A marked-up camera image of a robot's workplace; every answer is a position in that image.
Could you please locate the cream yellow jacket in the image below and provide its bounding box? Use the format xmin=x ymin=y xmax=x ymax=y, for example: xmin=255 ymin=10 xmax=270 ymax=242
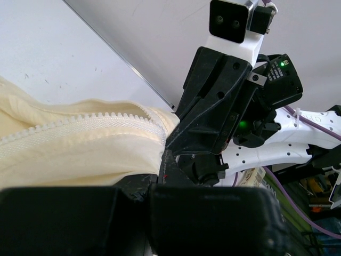
xmin=1 ymin=78 xmax=179 ymax=188

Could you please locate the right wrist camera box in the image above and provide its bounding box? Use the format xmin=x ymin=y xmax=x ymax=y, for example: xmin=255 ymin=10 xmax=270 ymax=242
xmin=209 ymin=0 xmax=259 ymax=43

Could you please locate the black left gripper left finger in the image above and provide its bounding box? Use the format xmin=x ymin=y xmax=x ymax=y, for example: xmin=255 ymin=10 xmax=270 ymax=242
xmin=1 ymin=174 xmax=157 ymax=255

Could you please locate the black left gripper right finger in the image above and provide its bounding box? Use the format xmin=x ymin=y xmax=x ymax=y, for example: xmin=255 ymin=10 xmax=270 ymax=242
xmin=149 ymin=150 xmax=289 ymax=255

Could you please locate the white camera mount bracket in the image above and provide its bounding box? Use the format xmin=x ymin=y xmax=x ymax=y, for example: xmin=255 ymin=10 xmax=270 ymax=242
xmin=205 ymin=31 xmax=264 ymax=67

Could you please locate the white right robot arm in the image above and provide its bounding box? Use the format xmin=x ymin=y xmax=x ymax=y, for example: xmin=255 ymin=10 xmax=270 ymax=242
xmin=158 ymin=47 xmax=340 ymax=185

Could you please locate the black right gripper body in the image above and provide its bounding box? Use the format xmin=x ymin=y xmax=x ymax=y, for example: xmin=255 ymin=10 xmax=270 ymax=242
xmin=175 ymin=46 xmax=271 ymax=186

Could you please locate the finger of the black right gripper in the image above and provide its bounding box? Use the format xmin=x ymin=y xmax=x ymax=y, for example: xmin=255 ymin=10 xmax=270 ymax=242
xmin=166 ymin=56 xmax=252 ymax=155
xmin=176 ymin=46 xmax=226 ymax=121

